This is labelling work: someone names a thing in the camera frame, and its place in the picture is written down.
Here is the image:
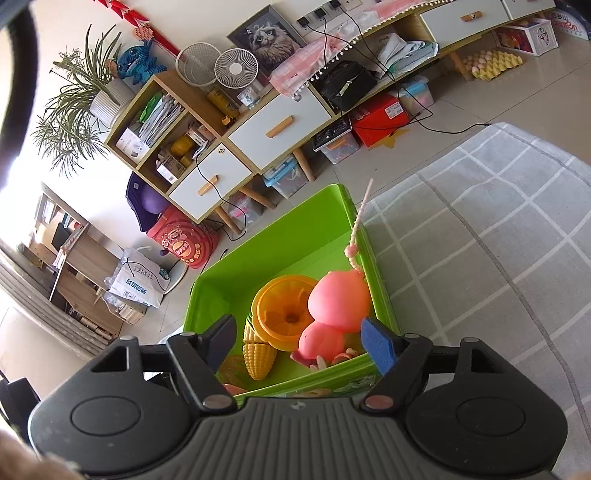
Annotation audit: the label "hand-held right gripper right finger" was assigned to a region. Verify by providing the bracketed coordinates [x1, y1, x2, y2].
[361, 318, 509, 412]

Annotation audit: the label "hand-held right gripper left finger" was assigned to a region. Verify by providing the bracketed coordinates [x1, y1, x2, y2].
[90, 314, 238, 414]

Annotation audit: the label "yellow toy corn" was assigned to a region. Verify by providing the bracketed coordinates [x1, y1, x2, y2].
[243, 318, 278, 380]

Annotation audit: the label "pink peach toy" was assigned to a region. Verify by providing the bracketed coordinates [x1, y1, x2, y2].
[298, 323, 346, 361]
[308, 270, 371, 334]

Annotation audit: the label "orange toy juicer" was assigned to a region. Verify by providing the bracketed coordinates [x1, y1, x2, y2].
[252, 275, 319, 352]

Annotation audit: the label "pink bead strap charm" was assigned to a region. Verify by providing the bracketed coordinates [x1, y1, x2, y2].
[345, 179, 374, 278]

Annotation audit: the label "green plastic box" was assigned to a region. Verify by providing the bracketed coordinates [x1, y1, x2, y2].
[182, 184, 402, 400]

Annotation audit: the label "white paper bag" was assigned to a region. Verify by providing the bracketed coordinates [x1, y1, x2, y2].
[108, 247, 171, 309]

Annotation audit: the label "red bucket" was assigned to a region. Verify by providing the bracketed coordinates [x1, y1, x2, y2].
[148, 205, 220, 271]

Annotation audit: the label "clear bin pink contents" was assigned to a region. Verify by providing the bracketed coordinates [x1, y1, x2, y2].
[226, 191, 264, 227]

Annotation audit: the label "grey checked cloth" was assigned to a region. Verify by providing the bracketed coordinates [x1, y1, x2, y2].
[360, 121, 591, 462]

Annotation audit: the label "purple ball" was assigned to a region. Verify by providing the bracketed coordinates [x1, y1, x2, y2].
[143, 187, 169, 213]

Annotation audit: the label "wooden desk shelf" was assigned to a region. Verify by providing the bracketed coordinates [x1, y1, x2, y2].
[18, 182, 144, 337]

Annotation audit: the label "purple bag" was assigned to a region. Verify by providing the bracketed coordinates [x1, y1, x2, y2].
[126, 172, 169, 232]

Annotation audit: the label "blue lid storage bin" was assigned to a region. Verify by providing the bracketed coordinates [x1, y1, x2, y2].
[263, 154, 309, 199]

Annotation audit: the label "small white carton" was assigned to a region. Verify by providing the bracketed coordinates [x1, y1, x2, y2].
[156, 159, 181, 183]

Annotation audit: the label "wooden shelf cabinet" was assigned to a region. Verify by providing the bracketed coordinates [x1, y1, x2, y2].
[104, 69, 338, 236]

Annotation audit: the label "yellow round tin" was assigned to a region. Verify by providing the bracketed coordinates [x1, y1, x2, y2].
[171, 136, 195, 160]

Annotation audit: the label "black lid storage bin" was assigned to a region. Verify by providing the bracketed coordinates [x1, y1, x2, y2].
[313, 117, 360, 164]

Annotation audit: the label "white appliance box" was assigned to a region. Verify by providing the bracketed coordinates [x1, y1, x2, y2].
[115, 127, 151, 160]

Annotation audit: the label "red flat box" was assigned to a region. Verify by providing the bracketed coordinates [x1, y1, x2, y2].
[348, 95, 411, 148]

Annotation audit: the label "stack of documents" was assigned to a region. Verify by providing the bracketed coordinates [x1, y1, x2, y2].
[139, 92, 185, 144]

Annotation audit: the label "yellow can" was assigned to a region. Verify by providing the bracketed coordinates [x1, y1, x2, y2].
[206, 88, 241, 118]

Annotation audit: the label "pale blue storage bin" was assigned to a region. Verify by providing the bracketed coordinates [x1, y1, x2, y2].
[397, 76, 435, 116]

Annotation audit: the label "white ribbed plant pot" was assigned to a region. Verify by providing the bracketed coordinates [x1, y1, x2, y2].
[90, 80, 134, 125]

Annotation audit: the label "black bag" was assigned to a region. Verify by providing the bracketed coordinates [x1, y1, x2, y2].
[308, 62, 378, 112]

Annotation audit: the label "white desk fan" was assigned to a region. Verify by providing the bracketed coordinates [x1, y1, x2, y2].
[213, 49, 259, 88]

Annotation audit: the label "green potted plant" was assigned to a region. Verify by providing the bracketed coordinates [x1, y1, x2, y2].
[32, 25, 125, 178]

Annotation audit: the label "pink table runner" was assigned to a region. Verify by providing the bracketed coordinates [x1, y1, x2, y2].
[269, 0, 439, 95]

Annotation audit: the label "blue plush toy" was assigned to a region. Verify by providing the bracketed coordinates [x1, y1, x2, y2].
[111, 38, 167, 86]

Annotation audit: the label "wooden low stand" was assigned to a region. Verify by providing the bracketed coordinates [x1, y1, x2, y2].
[309, 0, 557, 84]

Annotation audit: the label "folded pale cloths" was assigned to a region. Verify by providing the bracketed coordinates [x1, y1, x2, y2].
[376, 32, 439, 72]

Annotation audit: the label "yellow egg tray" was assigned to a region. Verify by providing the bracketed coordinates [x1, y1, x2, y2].
[463, 48, 525, 81]

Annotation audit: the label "framed cat picture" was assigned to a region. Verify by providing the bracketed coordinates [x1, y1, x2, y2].
[227, 6, 308, 77]

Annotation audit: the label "red hanging ornament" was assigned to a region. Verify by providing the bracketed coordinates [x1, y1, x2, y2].
[95, 0, 181, 54]

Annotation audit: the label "white printed box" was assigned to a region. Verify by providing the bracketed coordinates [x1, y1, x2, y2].
[496, 15, 559, 57]

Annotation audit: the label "white blue printed carton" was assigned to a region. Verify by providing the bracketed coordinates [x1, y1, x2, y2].
[551, 0, 591, 35]

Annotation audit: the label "white drawer orange handle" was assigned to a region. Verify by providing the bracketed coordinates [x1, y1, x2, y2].
[502, 0, 557, 20]
[420, 0, 509, 49]
[168, 144, 252, 221]
[228, 92, 333, 171]

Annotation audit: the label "white wire fan guard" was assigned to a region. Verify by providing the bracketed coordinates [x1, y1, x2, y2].
[175, 42, 221, 87]

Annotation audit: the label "black cable near lens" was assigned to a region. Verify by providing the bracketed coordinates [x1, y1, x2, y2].
[0, 0, 38, 162]

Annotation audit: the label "wall power outlets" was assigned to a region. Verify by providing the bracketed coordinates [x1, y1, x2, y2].
[295, 0, 365, 28]

